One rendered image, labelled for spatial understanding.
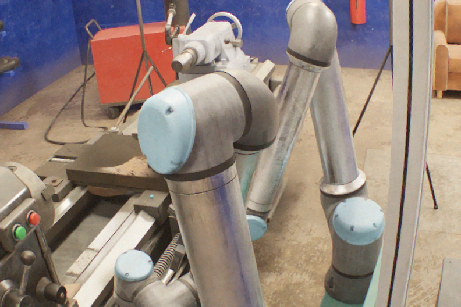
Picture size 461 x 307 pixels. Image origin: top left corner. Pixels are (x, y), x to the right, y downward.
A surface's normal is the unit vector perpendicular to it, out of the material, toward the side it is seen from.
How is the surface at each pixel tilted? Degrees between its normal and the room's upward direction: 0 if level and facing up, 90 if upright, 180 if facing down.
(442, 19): 90
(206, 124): 75
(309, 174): 0
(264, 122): 109
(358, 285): 70
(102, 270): 36
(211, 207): 82
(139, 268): 19
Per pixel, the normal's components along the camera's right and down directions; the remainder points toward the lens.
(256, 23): -0.33, 0.47
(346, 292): -0.47, 0.12
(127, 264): 0.14, -0.74
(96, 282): 0.47, -0.67
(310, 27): -0.23, -0.29
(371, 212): -0.10, -0.84
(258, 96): 0.73, -0.07
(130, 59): 0.01, 0.46
